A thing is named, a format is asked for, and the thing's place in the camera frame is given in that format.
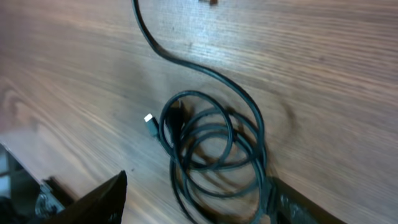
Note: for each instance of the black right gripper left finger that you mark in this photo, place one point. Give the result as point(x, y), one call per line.
point(104, 204)

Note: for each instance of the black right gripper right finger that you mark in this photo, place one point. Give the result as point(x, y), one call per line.
point(288, 206)

